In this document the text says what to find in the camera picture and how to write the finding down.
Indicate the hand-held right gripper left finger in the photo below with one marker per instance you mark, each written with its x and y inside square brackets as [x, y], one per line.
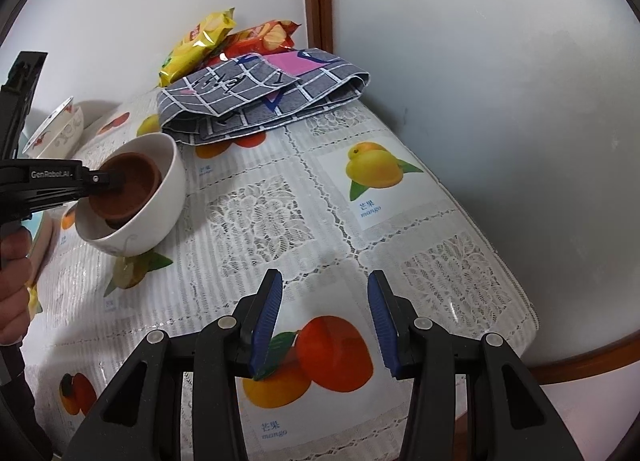
[267, 326]

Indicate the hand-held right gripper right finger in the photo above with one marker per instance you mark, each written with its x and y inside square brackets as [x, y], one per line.
[382, 326]

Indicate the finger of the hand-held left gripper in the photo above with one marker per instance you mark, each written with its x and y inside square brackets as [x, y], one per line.
[107, 183]

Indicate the plain white bowl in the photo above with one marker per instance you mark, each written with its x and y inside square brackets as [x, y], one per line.
[160, 201]

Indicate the person's left hand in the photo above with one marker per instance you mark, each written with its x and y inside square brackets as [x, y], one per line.
[15, 291]

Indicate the white bowl with crane print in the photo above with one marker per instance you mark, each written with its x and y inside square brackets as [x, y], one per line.
[47, 133]

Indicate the large white bowl grey swirls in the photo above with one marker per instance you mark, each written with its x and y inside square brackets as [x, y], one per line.
[71, 133]

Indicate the fruit print lace tablecloth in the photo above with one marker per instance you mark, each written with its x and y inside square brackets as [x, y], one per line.
[280, 221]

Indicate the yellow snack bag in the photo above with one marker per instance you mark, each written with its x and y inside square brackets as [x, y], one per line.
[200, 41]

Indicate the brown wooden trim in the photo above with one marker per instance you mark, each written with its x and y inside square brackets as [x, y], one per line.
[590, 366]

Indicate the orange snack bag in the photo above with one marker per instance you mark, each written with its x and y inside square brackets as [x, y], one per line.
[260, 36]

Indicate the grey checkered cloth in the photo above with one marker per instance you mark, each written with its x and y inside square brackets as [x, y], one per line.
[300, 91]

